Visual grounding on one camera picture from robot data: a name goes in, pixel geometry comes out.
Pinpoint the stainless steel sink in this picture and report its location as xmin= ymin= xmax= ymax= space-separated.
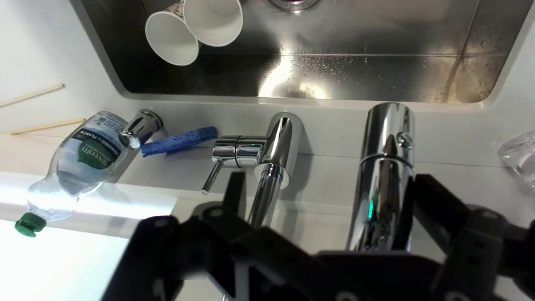
xmin=69 ymin=0 xmax=535 ymax=105

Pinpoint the wooden stir stick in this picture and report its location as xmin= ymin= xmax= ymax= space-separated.
xmin=8 ymin=117 xmax=89 ymax=137
xmin=0 ymin=81 xmax=67 ymax=110

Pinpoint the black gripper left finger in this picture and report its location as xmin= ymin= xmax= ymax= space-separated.
xmin=102 ymin=170 xmax=319 ymax=301

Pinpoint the patterned paper coffee cup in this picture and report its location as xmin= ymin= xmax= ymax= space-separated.
xmin=144 ymin=1 xmax=201 ymax=66
xmin=181 ymin=0 xmax=246 ymax=48

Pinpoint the chrome gooseneck faucet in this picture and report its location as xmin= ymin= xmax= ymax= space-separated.
xmin=201 ymin=100 xmax=416 ymax=254

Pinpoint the blue sponge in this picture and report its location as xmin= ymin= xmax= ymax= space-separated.
xmin=140 ymin=125 xmax=221 ymax=158

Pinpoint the small chrome dispenser knob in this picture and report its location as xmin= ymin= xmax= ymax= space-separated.
xmin=119 ymin=108 xmax=165 ymax=150

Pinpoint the sink drain strainer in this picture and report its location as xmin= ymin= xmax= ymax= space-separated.
xmin=269 ymin=0 xmax=323 ymax=15

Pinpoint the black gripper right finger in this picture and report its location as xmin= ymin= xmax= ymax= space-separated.
xmin=408 ymin=172 xmax=535 ymax=301

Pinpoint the plastic bottle with green cap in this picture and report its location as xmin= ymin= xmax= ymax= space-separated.
xmin=13 ymin=108 xmax=140 ymax=239

